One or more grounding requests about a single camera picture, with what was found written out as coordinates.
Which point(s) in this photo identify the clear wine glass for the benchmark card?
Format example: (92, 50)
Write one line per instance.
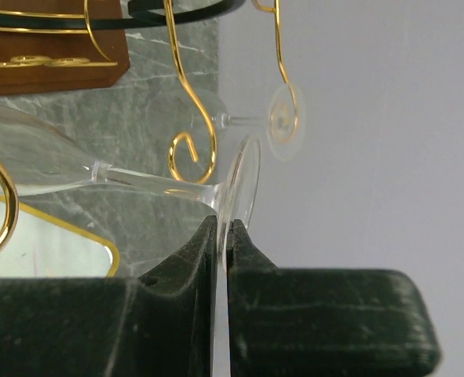
(284, 123)
(42, 160)

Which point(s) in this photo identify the gold framed mirror tray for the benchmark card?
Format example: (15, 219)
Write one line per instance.
(45, 246)

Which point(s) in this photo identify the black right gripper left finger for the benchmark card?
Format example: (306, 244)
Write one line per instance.
(157, 324)

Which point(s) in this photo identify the gold wire wine glass rack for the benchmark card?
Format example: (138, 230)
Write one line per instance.
(7, 186)

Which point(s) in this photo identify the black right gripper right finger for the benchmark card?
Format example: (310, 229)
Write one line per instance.
(323, 322)

